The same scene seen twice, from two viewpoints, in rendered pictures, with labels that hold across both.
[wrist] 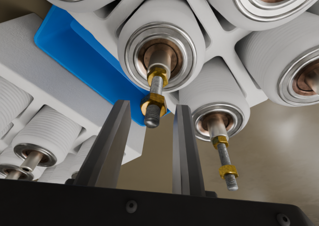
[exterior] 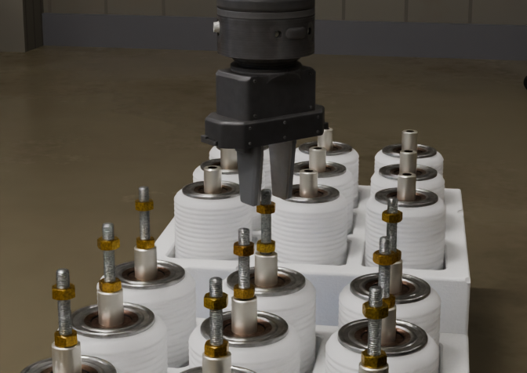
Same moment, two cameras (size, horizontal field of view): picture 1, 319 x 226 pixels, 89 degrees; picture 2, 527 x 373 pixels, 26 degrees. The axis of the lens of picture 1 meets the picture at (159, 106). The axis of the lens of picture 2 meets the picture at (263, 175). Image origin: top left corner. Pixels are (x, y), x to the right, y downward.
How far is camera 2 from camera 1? 0.99 m
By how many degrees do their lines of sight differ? 45
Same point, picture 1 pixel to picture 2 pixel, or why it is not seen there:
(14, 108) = (372, 238)
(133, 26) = (309, 287)
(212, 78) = (179, 327)
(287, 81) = (134, 309)
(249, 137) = not seen: outside the picture
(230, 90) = (164, 305)
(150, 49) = (281, 284)
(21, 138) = (338, 204)
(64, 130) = (295, 240)
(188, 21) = (271, 303)
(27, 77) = not seen: hidden behind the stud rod
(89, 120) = not seen: hidden behind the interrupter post
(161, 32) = (285, 288)
